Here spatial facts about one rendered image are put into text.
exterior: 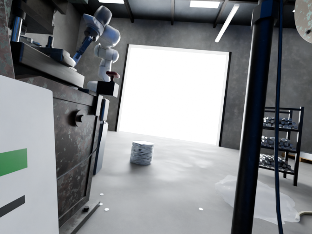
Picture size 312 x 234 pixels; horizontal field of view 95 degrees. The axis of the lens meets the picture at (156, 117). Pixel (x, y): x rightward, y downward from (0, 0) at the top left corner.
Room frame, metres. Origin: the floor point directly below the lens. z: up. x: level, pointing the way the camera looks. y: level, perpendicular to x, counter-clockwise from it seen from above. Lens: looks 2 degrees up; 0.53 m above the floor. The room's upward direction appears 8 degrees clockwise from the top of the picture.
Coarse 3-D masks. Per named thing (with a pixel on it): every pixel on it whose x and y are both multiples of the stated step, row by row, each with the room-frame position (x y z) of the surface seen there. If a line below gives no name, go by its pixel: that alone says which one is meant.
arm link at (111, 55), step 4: (108, 48) 1.28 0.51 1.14; (108, 52) 1.27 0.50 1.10; (112, 52) 1.29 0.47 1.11; (116, 52) 1.30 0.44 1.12; (108, 56) 1.29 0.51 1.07; (112, 56) 1.30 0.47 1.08; (116, 56) 1.31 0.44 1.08; (104, 60) 1.34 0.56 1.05; (108, 60) 1.33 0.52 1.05; (112, 60) 1.33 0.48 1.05; (116, 60) 1.35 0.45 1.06; (100, 64) 1.34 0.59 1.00; (104, 64) 1.33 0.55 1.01; (108, 64) 1.35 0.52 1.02
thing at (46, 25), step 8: (16, 0) 0.48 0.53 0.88; (16, 8) 0.49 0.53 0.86; (24, 8) 0.50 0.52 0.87; (24, 16) 0.51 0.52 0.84; (32, 16) 0.53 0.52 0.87; (40, 16) 0.56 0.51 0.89; (8, 24) 0.60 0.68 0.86; (32, 24) 0.58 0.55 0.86; (40, 24) 0.57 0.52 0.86; (48, 24) 0.60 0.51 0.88; (32, 32) 0.64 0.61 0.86; (40, 32) 0.63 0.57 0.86; (48, 32) 0.63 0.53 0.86
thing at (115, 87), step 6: (102, 84) 0.74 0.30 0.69; (108, 84) 0.74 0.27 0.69; (114, 84) 0.74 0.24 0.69; (96, 90) 0.75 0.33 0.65; (102, 90) 0.74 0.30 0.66; (108, 90) 0.74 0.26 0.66; (114, 90) 0.75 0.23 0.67; (108, 96) 0.79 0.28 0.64; (114, 96) 0.76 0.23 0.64; (96, 102) 0.76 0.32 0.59; (96, 108) 0.76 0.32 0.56; (96, 114) 0.76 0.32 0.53
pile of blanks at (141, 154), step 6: (132, 144) 1.80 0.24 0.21; (138, 144) 1.74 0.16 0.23; (132, 150) 1.78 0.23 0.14; (138, 150) 1.73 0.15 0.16; (144, 150) 1.73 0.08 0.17; (150, 150) 1.78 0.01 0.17; (132, 156) 1.77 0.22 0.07; (138, 156) 1.73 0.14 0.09; (144, 156) 1.74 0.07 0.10; (150, 156) 1.79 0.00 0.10; (132, 162) 1.76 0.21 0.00; (138, 162) 1.73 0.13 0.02; (144, 162) 1.74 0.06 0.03; (150, 162) 1.81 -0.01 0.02
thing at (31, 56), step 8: (16, 48) 0.40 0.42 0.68; (24, 48) 0.41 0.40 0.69; (32, 48) 0.43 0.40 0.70; (16, 56) 0.40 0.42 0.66; (24, 56) 0.41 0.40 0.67; (32, 56) 0.44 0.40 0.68; (40, 56) 0.46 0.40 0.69; (48, 56) 0.49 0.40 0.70; (24, 64) 0.42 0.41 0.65; (32, 64) 0.44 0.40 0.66; (40, 64) 0.46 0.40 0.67; (48, 64) 0.49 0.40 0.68; (56, 64) 0.52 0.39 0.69; (40, 72) 0.49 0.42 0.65; (48, 72) 0.50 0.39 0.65; (56, 72) 0.53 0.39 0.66; (64, 72) 0.57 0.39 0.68; (72, 72) 0.61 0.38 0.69; (64, 80) 0.58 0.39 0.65; (72, 80) 0.62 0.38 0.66; (80, 80) 0.67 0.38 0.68
